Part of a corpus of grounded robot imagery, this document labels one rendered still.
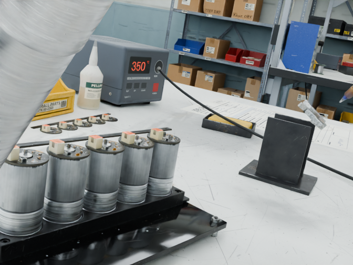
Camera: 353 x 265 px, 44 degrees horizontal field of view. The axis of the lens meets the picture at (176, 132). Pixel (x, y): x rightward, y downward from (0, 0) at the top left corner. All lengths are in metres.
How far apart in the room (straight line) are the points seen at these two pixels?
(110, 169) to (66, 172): 0.03
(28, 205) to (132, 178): 0.08
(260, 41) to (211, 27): 0.61
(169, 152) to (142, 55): 0.40
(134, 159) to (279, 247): 0.13
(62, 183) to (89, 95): 0.39
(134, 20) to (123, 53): 5.07
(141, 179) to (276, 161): 0.21
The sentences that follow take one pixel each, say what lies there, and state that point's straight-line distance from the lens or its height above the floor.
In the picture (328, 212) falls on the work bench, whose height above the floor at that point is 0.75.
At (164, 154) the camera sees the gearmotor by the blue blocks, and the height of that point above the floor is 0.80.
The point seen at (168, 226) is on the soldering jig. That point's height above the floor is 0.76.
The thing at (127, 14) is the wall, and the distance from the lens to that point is 5.79.
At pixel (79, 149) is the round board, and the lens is 0.27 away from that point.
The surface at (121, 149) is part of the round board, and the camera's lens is 0.28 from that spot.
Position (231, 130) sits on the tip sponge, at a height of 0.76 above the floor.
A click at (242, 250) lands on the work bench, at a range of 0.32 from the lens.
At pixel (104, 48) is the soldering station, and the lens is 0.69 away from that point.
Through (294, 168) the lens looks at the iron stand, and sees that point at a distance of 0.47.
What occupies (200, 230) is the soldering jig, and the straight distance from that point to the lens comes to 0.31.
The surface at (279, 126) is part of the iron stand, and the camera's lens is 0.46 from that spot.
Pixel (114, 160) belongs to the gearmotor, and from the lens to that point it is 0.27.
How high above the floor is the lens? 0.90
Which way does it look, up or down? 14 degrees down
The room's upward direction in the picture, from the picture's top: 10 degrees clockwise
